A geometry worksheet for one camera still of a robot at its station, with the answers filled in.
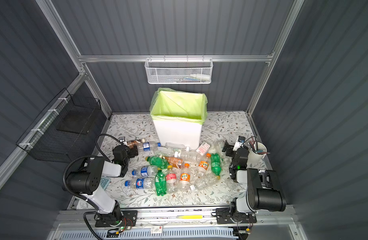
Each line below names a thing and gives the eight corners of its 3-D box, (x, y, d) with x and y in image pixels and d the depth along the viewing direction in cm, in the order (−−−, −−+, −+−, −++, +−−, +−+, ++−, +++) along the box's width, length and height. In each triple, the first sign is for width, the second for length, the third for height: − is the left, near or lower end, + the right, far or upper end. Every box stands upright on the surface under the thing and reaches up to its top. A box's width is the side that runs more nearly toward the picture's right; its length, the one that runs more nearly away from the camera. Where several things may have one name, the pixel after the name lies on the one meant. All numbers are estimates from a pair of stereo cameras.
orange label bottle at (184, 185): (179, 192, 83) (178, 189, 79) (179, 166, 93) (179, 163, 89) (190, 192, 83) (190, 189, 79) (190, 166, 93) (190, 163, 89)
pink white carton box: (195, 152, 99) (196, 149, 95) (202, 144, 103) (203, 141, 100) (202, 157, 96) (203, 154, 93) (209, 148, 101) (210, 145, 98)
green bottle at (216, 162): (212, 179, 87) (214, 176, 84) (210, 156, 97) (211, 153, 93) (222, 179, 87) (224, 176, 84) (219, 156, 97) (220, 153, 93)
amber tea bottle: (161, 165, 92) (160, 162, 88) (163, 158, 95) (162, 155, 91) (181, 169, 90) (181, 166, 87) (183, 162, 93) (183, 159, 90)
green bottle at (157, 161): (145, 163, 94) (143, 159, 90) (150, 155, 98) (149, 151, 94) (165, 172, 91) (164, 168, 87) (169, 163, 94) (168, 159, 90)
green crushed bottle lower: (155, 196, 82) (154, 194, 79) (155, 173, 91) (154, 170, 88) (167, 195, 83) (166, 193, 80) (165, 171, 91) (165, 169, 88)
